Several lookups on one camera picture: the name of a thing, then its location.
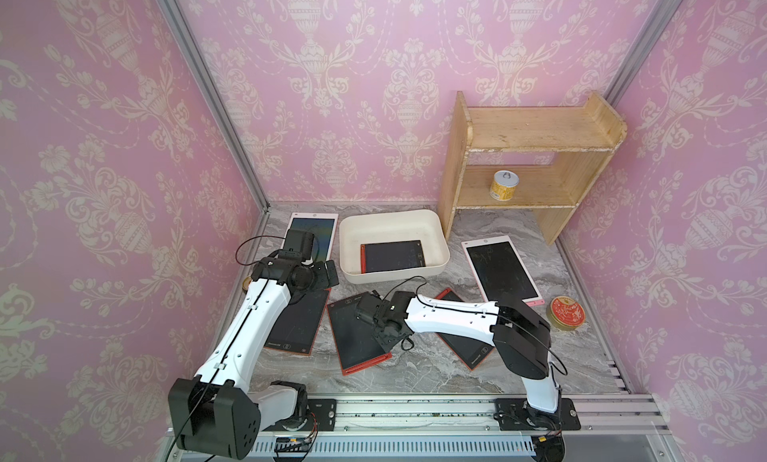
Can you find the pink writing tablet dark screen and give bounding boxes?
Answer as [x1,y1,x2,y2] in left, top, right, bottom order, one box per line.
[461,236,545,307]

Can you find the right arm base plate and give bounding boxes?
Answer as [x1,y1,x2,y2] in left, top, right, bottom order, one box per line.
[493,398,581,432]

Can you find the wooden shelf unit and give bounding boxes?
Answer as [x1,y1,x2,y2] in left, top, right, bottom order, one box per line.
[437,93,627,244]

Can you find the white plastic storage box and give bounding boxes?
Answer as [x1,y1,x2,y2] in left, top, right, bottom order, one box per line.
[339,210,451,284]

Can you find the pink writing tablet rainbow screen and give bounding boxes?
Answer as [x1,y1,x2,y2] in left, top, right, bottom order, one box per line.
[288,212,339,262]

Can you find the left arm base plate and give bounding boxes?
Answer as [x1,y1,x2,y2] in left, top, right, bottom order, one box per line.
[276,398,338,432]

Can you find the red black Newsmy tablet top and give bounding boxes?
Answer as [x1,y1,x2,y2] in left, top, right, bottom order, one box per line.
[265,289,332,356]

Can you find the aluminium front rail frame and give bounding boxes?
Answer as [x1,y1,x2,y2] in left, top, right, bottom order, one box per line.
[246,393,684,461]

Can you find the red black newsmy tablet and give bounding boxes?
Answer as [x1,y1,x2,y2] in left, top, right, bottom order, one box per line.
[432,286,499,372]
[265,289,332,356]

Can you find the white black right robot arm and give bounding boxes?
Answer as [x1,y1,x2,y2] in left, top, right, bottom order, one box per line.
[356,291,562,432]

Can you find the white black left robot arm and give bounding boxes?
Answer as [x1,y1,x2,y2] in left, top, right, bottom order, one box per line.
[168,230,339,460]

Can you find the yellow white tin can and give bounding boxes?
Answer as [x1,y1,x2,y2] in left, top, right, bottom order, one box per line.
[489,170,521,202]

